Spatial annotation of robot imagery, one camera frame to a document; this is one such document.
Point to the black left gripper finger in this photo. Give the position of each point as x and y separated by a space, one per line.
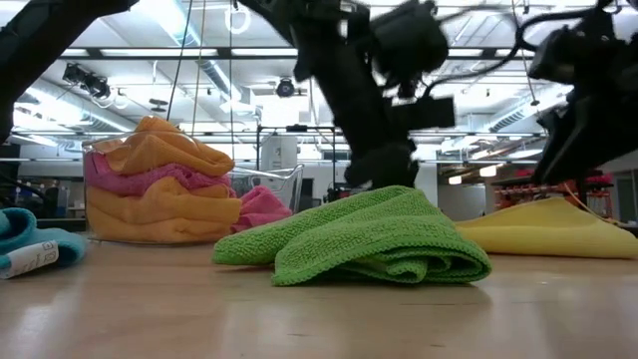
384 167

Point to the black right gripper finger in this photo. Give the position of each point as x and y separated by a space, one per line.
583 149

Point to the green microfiber towel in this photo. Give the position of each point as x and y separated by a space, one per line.
349 234

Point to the yellow microfiber towel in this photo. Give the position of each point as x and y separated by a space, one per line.
548 229

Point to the clear plastic container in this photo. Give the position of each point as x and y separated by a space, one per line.
289 184

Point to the small orange microfiber towel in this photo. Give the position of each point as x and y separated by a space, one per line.
159 214

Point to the long pink microfiber towel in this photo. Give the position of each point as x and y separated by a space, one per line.
129 182

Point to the blue microfiber towel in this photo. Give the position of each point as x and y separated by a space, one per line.
30 239

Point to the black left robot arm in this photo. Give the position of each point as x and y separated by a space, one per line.
40 40

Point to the shelf with red bins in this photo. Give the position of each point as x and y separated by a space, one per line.
513 194

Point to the white machine cabinet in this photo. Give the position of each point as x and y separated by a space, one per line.
279 152

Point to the black ceiling-mounted device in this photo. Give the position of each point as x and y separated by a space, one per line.
87 80

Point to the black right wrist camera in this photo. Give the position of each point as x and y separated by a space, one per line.
550 55

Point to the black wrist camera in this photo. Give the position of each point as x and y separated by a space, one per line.
423 114
550 55

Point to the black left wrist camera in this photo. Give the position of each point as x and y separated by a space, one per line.
423 114

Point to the black overhead frame beam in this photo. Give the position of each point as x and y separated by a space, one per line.
149 52

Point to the black metal table frame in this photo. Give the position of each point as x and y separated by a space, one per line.
65 224

